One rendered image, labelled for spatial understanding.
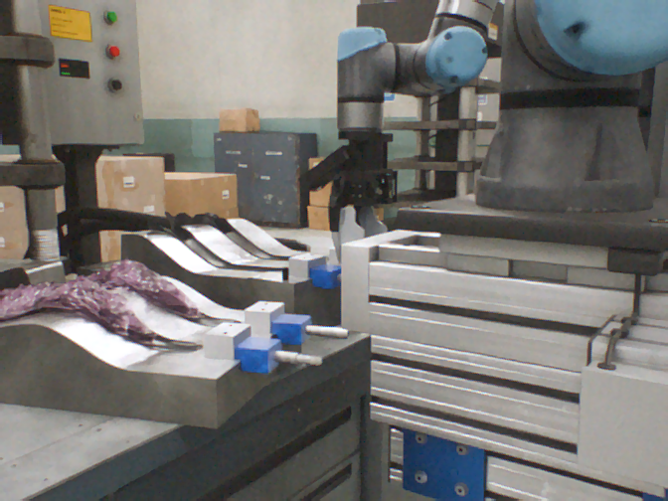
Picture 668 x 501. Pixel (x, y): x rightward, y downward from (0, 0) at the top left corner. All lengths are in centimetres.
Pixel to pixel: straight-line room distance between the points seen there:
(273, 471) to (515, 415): 47
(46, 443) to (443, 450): 40
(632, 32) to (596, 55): 2
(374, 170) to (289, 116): 757
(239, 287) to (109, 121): 89
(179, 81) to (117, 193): 490
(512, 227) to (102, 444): 45
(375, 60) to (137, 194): 410
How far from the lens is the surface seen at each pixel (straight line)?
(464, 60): 97
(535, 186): 60
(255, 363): 77
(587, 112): 61
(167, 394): 76
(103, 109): 185
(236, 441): 93
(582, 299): 61
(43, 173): 157
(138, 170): 510
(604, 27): 47
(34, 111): 159
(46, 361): 84
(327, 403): 108
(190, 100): 957
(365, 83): 108
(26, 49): 158
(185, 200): 568
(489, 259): 63
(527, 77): 62
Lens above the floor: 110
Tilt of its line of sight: 10 degrees down
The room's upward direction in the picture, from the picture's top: straight up
